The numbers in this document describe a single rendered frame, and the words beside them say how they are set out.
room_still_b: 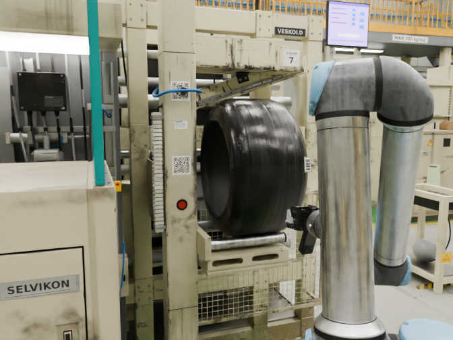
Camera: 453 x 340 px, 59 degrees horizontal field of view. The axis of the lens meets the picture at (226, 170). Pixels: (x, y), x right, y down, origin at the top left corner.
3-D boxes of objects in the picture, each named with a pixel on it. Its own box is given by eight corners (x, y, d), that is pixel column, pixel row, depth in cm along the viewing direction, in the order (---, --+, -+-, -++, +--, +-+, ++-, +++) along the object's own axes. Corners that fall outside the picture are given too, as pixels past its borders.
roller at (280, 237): (208, 251, 157) (207, 240, 157) (205, 249, 161) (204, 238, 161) (287, 243, 168) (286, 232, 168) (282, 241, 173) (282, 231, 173)
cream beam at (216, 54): (185, 67, 179) (184, 33, 177) (173, 73, 203) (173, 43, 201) (303, 71, 198) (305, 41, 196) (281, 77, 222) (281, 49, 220)
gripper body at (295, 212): (308, 204, 141) (327, 207, 130) (309, 228, 141) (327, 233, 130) (288, 206, 139) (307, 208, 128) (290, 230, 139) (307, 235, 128)
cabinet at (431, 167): (411, 223, 536) (417, 130, 520) (383, 214, 591) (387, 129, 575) (465, 218, 560) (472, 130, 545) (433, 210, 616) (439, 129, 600)
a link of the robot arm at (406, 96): (433, 44, 85) (403, 266, 121) (372, 49, 88) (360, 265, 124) (449, 61, 76) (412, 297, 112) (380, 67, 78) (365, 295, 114)
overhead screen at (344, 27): (327, 45, 503) (328, -1, 496) (325, 46, 507) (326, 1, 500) (367, 47, 519) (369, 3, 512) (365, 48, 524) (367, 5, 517)
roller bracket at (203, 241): (204, 262, 154) (204, 238, 152) (182, 234, 191) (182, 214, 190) (212, 261, 155) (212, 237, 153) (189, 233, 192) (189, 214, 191)
